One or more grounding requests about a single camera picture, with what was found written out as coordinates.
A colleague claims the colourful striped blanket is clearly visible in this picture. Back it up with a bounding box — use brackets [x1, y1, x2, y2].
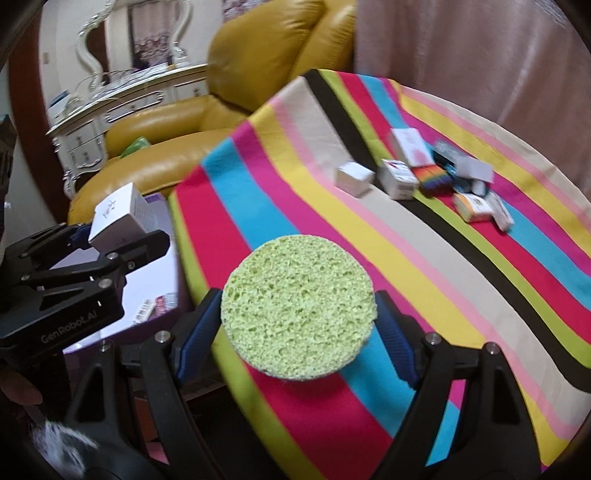
[169, 70, 590, 466]

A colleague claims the white medicine box red logo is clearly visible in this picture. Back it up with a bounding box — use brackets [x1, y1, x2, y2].
[378, 159, 419, 201]

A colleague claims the yellow leather armchair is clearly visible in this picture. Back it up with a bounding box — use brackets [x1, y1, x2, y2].
[67, 0, 356, 224]

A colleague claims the rainbow striped block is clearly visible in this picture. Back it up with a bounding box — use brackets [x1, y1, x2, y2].
[413, 164, 454, 192]

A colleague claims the white card box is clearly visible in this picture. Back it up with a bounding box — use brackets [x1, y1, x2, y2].
[455, 155, 494, 184]

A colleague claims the white flat packet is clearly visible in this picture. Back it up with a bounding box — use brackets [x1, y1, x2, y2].
[485, 190, 515, 232]

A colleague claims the green cloth on armchair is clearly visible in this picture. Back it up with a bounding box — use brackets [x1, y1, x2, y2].
[120, 136, 151, 158]

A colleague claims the purple open storage box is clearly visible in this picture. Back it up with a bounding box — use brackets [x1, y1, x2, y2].
[64, 194, 190, 356]

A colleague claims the white cube box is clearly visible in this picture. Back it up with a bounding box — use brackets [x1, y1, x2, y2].
[88, 182, 158, 253]

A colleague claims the orange white medicine box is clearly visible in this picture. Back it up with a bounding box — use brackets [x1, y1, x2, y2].
[452, 193, 492, 223]

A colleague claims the silver white square box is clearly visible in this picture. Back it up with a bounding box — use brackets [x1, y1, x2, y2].
[335, 161, 375, 198]

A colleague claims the small white round object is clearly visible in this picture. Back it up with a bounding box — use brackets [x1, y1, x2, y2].
[471, 179, 489, 198]

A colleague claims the dark black rectangular box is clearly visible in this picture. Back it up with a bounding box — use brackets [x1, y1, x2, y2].
[432, 140, 462, 176]

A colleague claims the round green sponge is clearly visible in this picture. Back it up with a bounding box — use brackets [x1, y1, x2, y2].
[221, 234, 378, 381]

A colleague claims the white ornate dresser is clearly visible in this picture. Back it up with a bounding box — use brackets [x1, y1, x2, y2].
[47, 64, 208, 199]

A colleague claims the white ornate mirror frame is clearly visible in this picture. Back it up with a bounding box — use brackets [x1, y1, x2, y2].
[76, 1, 192, 93]

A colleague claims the white box pink spot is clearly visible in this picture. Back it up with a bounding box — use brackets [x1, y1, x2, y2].
[390, 128, 435, 169]

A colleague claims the pink curtain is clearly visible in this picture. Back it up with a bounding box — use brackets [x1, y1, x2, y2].
[356, 1, 590, 191]

